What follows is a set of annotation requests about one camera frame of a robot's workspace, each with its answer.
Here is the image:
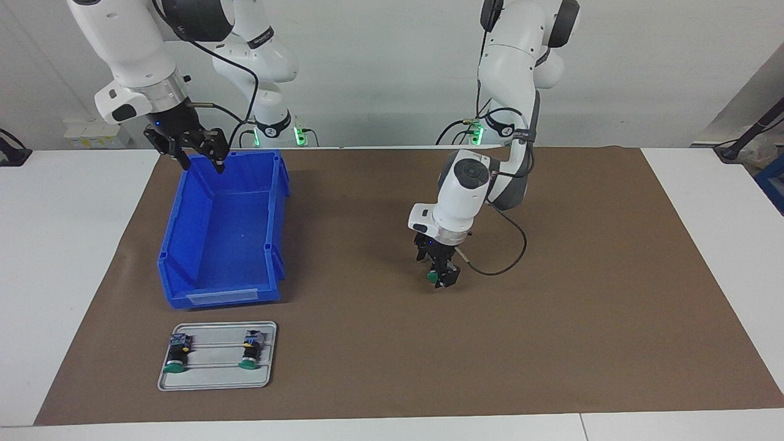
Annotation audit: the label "white boxes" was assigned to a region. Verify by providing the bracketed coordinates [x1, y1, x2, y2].
[63, 118, 132, 149]

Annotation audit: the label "black table clamp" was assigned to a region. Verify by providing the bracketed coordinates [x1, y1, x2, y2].
[0, 129, 32, 167]

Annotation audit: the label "brown table mat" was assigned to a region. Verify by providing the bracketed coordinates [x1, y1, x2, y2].
[34, 146, 784, 426]

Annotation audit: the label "green button with yellow mark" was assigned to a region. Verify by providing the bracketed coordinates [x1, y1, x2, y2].
[238, 330, 265, 371]

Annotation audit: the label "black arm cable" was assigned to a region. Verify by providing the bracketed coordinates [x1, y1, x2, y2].
[456, 0, 537, 276]
[153, 0, 261, 151]

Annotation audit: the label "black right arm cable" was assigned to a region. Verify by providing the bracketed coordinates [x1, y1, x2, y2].
[153, 0, 261, 151]

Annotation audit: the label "blue crate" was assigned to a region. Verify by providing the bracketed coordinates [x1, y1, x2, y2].
[755, 156, 784, 216]

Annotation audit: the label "black stand pole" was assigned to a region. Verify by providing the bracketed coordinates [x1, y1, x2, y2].
[714, 98, 784, 163]

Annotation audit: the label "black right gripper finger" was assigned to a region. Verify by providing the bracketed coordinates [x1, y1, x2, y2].
[160, 136, 192, 171]
[197, 127, 228, 175]

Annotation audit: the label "green button with silver label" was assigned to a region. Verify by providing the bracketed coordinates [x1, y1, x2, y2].
[162, 334, 194, 375]

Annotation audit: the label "grey metal tray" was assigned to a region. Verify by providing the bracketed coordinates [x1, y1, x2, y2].
[157, 321, 277, 391]

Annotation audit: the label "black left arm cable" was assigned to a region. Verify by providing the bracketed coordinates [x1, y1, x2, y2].
[456, 0, 537, 276]

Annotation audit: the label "blue plastic storage bin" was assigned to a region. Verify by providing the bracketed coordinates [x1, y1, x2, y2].
[157, 150, 292, 310]

